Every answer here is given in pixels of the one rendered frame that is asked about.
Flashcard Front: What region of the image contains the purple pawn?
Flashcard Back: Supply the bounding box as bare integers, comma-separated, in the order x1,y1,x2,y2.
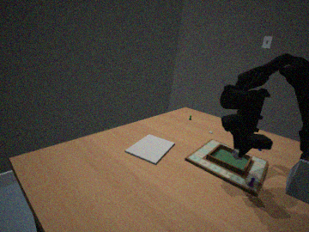
248,178,255,187

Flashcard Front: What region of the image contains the grey die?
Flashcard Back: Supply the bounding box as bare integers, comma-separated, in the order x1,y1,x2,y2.
232,149,243,160

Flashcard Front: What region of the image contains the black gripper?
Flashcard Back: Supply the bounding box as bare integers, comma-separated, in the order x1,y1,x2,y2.
230,109,273,158

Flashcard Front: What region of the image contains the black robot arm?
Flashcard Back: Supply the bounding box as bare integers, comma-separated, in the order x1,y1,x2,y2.
220,53,309,162

